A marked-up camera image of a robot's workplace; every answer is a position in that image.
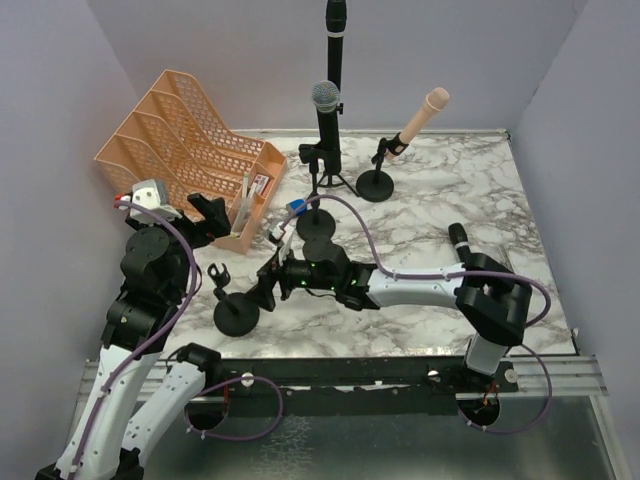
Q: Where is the blue small box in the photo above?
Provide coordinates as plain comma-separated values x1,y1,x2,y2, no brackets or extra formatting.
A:
286,199,308,216

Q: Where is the silver-head black microphone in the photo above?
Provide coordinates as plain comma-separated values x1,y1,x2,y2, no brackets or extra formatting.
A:
311,80,341,175

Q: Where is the black microphone white ring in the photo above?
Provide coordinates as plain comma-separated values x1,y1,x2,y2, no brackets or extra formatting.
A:
324,0,349,96

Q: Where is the white pen in organizer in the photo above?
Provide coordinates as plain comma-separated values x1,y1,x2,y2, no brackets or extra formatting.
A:
240,172,249,209

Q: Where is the beige microphone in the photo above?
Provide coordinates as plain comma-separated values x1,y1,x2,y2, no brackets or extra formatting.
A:
385,87,450,160

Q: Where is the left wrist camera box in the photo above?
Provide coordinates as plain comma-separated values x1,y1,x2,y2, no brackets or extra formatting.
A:
115,179,182,221

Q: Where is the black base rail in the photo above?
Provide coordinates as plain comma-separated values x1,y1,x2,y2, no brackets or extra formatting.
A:
172,343,518,418

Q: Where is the red white staple box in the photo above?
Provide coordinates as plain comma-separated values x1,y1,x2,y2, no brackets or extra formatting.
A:
249,174,272,196

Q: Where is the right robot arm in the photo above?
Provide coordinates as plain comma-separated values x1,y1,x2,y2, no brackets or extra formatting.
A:
247,236,532,376

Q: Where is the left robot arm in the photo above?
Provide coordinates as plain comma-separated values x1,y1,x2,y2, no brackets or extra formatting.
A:
36,187,231,479

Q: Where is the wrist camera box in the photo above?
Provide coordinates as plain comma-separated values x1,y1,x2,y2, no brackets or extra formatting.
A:
115,179,182,221
269,222,295,266

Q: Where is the round-base mic stand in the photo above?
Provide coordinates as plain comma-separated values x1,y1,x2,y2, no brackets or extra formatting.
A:
356,133,408,203
207,263,260,337
296,144,336,240

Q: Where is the black tripod mic stand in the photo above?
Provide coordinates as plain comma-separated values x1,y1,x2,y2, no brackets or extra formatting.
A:
319,102,358,197

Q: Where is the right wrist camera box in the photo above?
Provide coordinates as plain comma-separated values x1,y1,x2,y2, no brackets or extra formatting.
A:
269,222,295,266

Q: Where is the orange plastic file organizer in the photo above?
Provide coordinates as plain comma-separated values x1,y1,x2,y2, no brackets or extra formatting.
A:
95,70,287,254

